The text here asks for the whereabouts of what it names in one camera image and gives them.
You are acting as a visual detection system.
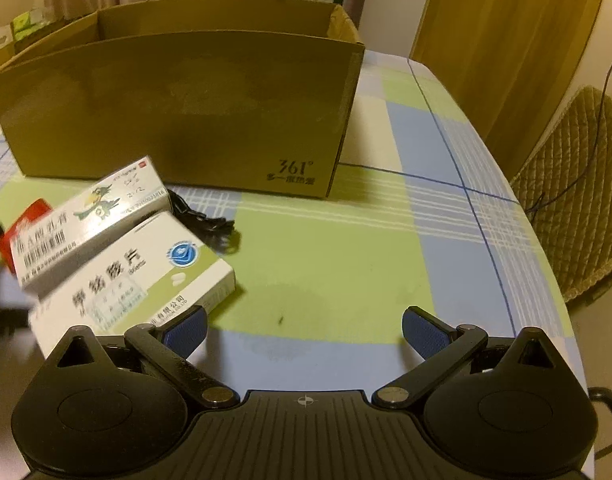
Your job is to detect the black power cord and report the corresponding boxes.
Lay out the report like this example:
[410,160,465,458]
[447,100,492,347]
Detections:
[527,56,612,221]

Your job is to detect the black cable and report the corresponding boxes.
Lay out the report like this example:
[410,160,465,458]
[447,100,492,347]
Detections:
[166,187,241,256]

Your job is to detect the white green tablet box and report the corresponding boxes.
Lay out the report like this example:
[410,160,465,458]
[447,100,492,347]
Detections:
[29,211,235,356]

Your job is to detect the green tissue pack stack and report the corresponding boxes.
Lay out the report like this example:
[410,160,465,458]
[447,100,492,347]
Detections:
[10,8,54,41]

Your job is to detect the checkered tablecloth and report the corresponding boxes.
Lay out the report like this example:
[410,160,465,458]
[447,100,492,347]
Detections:
[0,49,598,480]

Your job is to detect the red candy packet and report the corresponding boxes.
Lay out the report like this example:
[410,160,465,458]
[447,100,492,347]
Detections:
[0,198,52,274]

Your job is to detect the white parrot ointment box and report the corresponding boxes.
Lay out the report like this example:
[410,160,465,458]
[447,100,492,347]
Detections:
[12,156,171,298]

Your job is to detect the quilted chair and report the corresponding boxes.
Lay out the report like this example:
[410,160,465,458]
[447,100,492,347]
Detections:
[511,86,612,304]

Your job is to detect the wooden door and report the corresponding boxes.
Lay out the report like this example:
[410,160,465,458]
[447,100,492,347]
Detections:
[411,0,602,178]

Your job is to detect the brown cardboard box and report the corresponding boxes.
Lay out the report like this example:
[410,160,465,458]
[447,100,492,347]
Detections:
[0,0,364,198]

